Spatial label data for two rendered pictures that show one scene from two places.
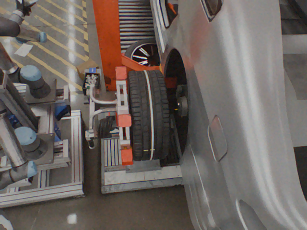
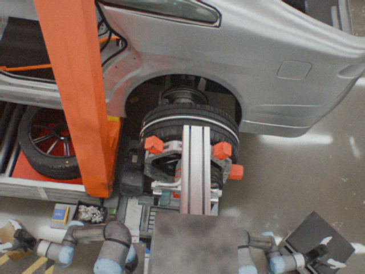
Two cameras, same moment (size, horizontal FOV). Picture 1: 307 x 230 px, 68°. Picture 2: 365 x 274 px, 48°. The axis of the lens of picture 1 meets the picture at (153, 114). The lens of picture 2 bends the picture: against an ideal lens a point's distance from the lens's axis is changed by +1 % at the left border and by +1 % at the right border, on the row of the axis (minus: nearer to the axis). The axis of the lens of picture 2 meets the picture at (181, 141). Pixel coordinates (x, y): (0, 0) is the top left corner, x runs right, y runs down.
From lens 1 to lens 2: 1.80 m
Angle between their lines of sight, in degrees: 39
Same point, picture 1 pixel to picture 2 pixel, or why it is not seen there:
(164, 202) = (233, 181)
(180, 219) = (252, 169)
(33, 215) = not seen: outside the picture
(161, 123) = (227, 121)
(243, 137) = (318, 48)
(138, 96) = not seen: hidden behind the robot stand
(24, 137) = not seen: hidden behind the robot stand
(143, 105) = (213, 128)
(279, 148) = (333, 33)
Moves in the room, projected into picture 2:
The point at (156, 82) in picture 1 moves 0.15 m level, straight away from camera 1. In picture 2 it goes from (187, 109) to (164, 101)
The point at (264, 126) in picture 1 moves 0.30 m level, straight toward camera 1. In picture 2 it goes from (320, 33) to (357, 75)
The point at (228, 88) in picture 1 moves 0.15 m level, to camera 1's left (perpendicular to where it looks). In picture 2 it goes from (282, 41) to (275, 62)
